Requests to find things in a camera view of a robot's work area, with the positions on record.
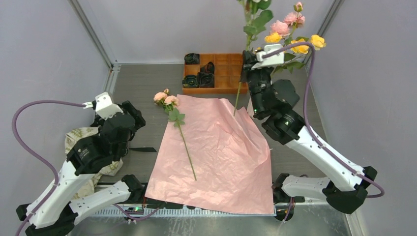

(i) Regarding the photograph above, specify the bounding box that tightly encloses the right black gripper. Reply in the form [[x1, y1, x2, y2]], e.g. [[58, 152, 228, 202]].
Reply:
[[238, 50, 271, 117]]

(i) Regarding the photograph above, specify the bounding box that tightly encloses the peach rose stem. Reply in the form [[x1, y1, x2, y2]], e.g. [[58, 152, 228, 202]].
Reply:
[[153, 88, 197, 181]]

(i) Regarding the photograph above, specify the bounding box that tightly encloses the yellow flower stem bunch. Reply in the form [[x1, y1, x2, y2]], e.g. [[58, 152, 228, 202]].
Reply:
[[250, 34, 327, 73]]

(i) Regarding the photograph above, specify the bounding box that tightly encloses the pink wrapping paper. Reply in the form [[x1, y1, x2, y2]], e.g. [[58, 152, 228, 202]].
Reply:
[[145, 95, 275, 215]]

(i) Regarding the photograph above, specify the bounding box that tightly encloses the pink rose stem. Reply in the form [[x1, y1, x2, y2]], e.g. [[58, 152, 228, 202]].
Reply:
[[270, 1, 305, 37]]

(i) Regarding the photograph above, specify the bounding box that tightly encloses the pink and white flower bunch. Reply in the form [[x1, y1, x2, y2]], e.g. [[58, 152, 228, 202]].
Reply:
[[233, 0, 273, 116]]

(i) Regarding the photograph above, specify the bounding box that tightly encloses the black ribbon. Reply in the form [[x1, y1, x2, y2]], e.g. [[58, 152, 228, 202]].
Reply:
[[129, 147, 157, 152]]

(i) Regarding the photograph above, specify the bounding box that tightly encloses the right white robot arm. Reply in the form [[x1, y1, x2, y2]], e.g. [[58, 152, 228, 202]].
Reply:
[[241, 51, 377, 214]]

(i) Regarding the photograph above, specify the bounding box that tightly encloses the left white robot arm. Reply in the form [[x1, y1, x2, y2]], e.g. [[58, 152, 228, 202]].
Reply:
[[16, 98, 146, 236]]

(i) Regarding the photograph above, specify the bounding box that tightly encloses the cream patterned cloth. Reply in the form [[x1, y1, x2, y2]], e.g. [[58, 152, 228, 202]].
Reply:
[[64, 127, 123, 200]]

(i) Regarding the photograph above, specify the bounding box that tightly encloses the dark rolled cloth bottom-centre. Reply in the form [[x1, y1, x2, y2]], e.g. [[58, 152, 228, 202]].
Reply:
[[197, 72, 215, 88]]

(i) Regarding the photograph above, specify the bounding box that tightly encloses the dark rolled cloth middle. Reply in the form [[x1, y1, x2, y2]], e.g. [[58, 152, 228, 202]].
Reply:
[[200, 61, 215, 74]]

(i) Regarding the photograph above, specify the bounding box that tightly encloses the orange wooden compartment tray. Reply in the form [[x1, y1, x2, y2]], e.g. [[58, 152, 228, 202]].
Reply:
[[182, 53, 248, 95]]

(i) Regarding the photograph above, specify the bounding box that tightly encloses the dark rolled cloth bottom-left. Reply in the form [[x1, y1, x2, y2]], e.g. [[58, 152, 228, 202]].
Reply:
[[182, 75, 199, 88]]

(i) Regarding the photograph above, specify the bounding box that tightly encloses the dark rolled cloth top-left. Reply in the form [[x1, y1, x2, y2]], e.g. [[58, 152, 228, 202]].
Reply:
[[184, 53, 200, 65]]

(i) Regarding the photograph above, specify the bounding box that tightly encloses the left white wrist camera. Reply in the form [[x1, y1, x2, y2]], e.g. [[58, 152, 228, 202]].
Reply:
[[82, 92, 124, 120]]

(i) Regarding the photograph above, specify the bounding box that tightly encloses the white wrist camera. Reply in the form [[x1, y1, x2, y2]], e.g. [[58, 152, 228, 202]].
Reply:
[[82, 92, 124, 120], [251, 44, 284, 70]]

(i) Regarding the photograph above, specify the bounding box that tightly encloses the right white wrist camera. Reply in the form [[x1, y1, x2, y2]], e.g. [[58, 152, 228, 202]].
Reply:
[[251, 44, 284, 70]]

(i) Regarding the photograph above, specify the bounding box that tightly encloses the grey slotted cable duct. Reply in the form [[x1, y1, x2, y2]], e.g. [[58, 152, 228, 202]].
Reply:
[[90, 206, 276, 217]]

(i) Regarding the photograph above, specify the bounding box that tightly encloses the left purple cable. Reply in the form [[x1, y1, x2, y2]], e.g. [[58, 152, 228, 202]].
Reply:
[[11, 100, 164, 236]]

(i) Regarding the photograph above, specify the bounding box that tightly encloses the purple cable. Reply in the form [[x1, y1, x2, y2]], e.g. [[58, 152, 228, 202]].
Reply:
[[11, 100, 164, 236], [262, 41, 386, 224]]

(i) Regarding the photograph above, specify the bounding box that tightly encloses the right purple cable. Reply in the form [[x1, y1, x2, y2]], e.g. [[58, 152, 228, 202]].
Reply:
[[262, 41, 386, 224]]

